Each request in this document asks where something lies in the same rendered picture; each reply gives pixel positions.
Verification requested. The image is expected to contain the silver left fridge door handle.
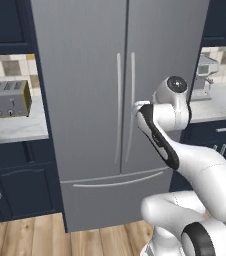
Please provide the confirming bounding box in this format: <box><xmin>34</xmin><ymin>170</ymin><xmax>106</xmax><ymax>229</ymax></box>
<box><xmin>113</xmin><ymin>52</ymin><xmax>123</xmax><ymax>165</ymax></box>

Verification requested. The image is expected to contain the grey fridge door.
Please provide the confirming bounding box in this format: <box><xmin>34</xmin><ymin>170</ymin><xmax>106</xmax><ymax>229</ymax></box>
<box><xmin>30</xmin><ymin>0</ymin><xmax>130</xmax><ymax>183</ymax></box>
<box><xmin>120</xmin><ymin>0</ymin><xmax>210</xmax><ymax>176</ymax></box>

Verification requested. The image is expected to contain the navy drawer front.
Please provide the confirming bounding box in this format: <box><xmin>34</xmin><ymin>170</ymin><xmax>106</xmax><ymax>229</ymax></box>
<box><xmin>184</xmin><ymin>118</ymin><xmax>226</xmax><ymax>145</ymax></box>
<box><xmin>0</xmin><ymin>142</ymin><xmax>30</xmax><ymax>169</ymax></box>

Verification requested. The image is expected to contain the navy upper cupboard with handle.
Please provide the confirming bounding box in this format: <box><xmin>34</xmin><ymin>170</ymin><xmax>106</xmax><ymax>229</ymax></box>
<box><xmin>201</xmin><ymin>0</ymin><xmax>226</xmax><ymax>48</ymax></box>

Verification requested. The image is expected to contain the grey fridge freezer drawer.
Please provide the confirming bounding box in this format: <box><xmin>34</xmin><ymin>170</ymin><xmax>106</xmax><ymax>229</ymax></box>
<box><xmin>59</xmin><ymin>167</ymin><xmax>175</xmax><ymax>233</ymax></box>

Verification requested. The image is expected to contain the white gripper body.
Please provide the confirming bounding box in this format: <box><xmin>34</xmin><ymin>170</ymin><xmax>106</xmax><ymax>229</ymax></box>
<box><xmin>132</xmin><ymin>100</ymin><xmax>152</xmax><ymax>117</ymax></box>

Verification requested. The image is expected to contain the silver freezer drawer handle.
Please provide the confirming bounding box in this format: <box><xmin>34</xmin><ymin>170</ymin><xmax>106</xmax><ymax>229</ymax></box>
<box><xmin>72</xmin><ymin>171</ymin><xmax>165</xmax><ymax>189</ymax></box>

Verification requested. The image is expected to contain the grey right fridge door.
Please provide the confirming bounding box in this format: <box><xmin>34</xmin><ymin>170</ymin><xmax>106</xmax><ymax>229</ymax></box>
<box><xmin>120</xmin><ymin>0</ymin><xmax>210</xmax><ymax>176</ymax></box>

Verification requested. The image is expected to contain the grey toaster with yellow side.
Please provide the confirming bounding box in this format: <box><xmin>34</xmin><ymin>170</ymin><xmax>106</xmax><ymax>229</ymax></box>
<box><xmin>0</xmin><ymin>79</ymin><xmax>32</xmax><ymax>121</ymax></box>

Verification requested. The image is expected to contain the navy lower cupboard door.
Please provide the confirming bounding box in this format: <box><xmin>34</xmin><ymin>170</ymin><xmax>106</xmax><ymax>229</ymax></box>
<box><xmin>0</xmin><ymin>163</ymin><xmax>60</xmax><ymax>219</ymax></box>

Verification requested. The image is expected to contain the grey left fridge door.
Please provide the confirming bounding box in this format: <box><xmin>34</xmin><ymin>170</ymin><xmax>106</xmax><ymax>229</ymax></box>
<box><xmin>30</xmin><ymin>0</ymin><xmax>130</xmax><ymax>183</ymax></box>

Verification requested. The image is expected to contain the silver coffee machine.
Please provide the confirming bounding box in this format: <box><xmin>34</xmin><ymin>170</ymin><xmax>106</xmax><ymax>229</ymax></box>
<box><xmin>190</xmin><ymin>54</ymin><xmax>220</xmax><ymax>102</ymax></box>

